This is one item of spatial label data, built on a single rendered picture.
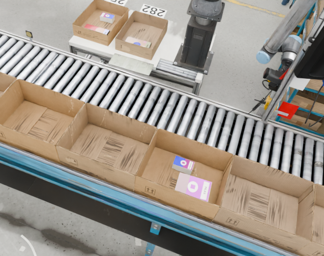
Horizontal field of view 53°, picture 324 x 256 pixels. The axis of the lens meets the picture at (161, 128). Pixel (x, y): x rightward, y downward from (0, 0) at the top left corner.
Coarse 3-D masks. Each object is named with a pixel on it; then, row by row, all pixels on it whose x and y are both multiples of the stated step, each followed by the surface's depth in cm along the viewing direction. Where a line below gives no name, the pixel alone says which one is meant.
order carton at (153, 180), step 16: (160, 144) 170; (176, 144) 165; (192, 144) 160; (144, 160) 154; (160, 160) 168; (192, 160) 170; (208, 160) 166; (224, 160) 161; (144, 176) 161; (160, 176) 162; (176, 176) 164; (208, 176) 165; (224, 176) 160; (144, 192) 152; (160, 192) 146; (176, 192) 141; (176, 208) 153; (192, 208) 147; (208, 208) 142
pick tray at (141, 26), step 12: (132, 24) 255; (144, 24) 257; (156, 24) 255; (120, 36) 238; (132, 36) 247; (144, 36) 248; (156, 36) 250; (120, 48) 234; (132, 48) 231; (144, 48) 227; (156, 48) 237
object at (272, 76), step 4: (268, 68) 191; (264, 72) 191; (268, 72) 188; (272, 72) 188; (276, 72) 189; (280, 72) 190; (264, 76) 190; (268, 76) 189; (272, 76) 188; (276, 76) 188; (280, 76) 188; (268, 80) 194; (272, 80) 190; (276, 80) 189; (280, 80) 188; (268, 84) 196; (272, 84) 194; (276, 84) 193
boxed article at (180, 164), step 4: (176, 156) 165; (176, 160) 164; (180, 160) 164; (184, 160) 164; (188, 160) 165; (176, 164) 162; (180, 164) 163; (184, 164) 163; (188, 164) 163; (192, 164) 163; (172, 168) 165; (176, 168) 164; (180, 168) 163; (184, 168) 162; (188, 168) 162; (192, 168) 162; (184, 172) 164; (188, 172) 163
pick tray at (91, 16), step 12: (96, 0) 257; (84, 12) 246; (96, 12) 260; (108, 12) 261; (120, 12) 258; (72, 24) 234; (84, 24) 249; (96, 24) 250; (108, 24) 252; (120, 24) 246; (84, 36) 238; (96, 36) 234; (108, 36) 232
